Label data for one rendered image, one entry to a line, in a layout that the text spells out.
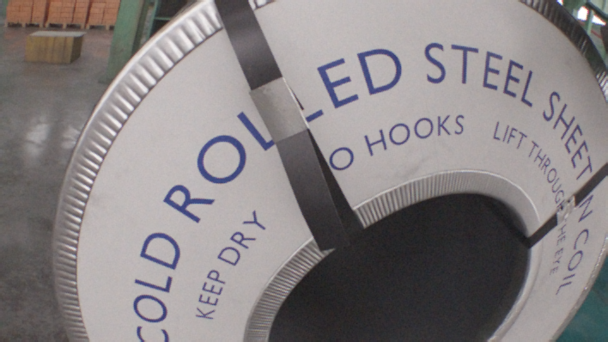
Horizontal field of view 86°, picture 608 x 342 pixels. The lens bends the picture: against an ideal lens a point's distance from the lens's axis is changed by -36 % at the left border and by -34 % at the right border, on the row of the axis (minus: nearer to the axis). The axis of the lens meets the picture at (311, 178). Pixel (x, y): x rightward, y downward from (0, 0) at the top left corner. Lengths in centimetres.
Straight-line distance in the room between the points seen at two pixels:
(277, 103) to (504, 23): 33
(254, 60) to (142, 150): 16
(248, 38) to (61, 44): 610
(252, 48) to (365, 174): 21
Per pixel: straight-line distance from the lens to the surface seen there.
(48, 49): 657
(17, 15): 1216
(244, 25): 44
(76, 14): 1145
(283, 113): 44
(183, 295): 60
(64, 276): 62
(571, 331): 271
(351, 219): 54
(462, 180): 62
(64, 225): 57
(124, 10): 516
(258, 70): 43
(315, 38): 49
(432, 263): 116
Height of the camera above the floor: 121
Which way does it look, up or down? 22 degrees down
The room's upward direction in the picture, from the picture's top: 14 degrees clockwise
